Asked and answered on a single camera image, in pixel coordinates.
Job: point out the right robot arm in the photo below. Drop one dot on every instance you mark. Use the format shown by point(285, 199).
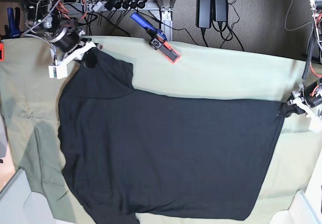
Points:
point(50, 21)

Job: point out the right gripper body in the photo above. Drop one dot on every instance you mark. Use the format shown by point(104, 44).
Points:
point(78, 51)

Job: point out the aluminium frame column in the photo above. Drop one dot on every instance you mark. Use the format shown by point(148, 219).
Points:
point(162, 10)

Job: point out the white bin at right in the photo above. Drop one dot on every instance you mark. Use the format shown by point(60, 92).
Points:
point(305, 208)

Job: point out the white bin at left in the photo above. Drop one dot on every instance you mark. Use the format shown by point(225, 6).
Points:
point(19, 204)

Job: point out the white power strip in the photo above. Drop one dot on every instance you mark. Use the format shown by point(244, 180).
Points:
point(116, 5)

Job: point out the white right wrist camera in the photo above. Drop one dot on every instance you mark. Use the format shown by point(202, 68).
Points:
point(58, 71)

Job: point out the dark navy T-shirt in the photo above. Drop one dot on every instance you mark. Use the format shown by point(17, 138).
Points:
point(129, 151)

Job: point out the orange clamp pad left edge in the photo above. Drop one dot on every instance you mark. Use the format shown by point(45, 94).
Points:
point(1, 51)

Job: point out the white bin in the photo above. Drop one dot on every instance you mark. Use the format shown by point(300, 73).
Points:
point(19, 204)
point(305, 208)

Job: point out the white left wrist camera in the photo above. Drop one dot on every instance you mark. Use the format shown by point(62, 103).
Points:
point(315, 125)

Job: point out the black power adapter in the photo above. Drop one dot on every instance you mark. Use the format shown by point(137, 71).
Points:
point(203, 14)
point(220, 10)

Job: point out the blue orange bar clamp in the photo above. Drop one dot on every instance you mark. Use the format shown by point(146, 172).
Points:
point(158, 39)

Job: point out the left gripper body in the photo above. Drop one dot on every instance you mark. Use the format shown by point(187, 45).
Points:
point(306, 99)

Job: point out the blue clamp at left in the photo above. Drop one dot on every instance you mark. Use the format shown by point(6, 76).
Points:
point(12, 29)

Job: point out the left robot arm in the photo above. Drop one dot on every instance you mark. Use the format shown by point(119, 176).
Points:
point(315, 40)

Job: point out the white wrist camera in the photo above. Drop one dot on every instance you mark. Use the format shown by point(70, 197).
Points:
point(58, 71)
point(315, 125)

